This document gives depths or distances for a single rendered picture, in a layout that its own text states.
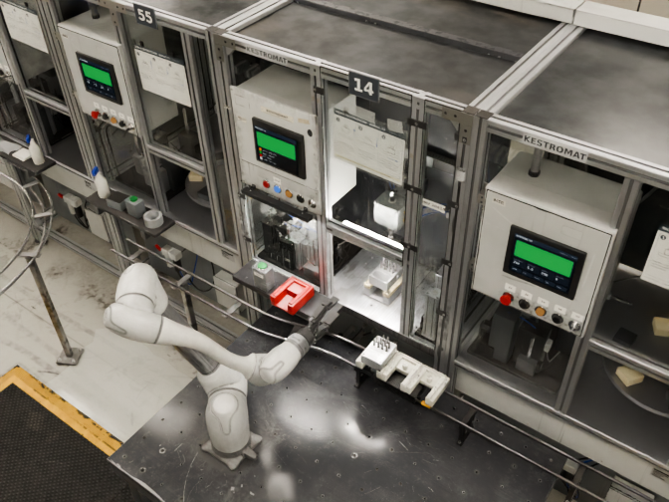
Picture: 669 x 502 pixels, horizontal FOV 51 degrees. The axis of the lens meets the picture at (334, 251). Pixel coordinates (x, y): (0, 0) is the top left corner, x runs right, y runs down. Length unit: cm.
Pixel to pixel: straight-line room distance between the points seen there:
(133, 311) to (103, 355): 193
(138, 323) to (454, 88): 130
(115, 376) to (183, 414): 119
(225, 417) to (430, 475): 82
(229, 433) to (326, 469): 41
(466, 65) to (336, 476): 161
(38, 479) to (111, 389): 60
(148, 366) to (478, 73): 260
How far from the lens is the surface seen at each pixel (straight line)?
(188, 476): 294
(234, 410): 275
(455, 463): 293
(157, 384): 413
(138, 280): 254
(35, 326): 470
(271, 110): 273
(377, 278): 307
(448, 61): 258
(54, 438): 408
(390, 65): 254
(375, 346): 293
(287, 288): 315
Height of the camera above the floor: 314
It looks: 41 degrees down
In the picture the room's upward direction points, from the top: 2 degrees counter-clockwise
